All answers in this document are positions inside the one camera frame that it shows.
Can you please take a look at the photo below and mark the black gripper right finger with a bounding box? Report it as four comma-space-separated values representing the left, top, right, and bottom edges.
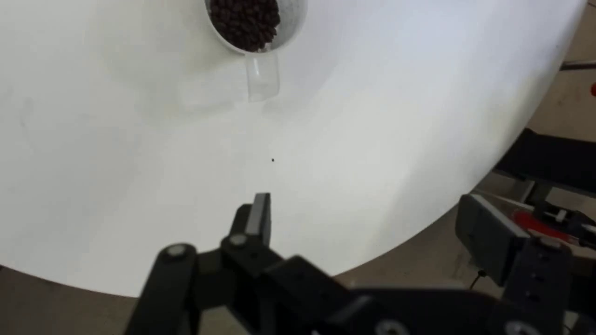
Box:
455, 191, 576, 335

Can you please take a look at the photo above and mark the black clamp with orange handle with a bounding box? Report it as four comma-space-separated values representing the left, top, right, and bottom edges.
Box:
491, 187, 596, 249

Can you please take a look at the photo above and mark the clear plastic jug with beans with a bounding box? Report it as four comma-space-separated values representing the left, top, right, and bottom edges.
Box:
204, 0, 310, 104

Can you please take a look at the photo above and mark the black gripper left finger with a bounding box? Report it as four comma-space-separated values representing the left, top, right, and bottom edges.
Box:
124, 191, 351, 335

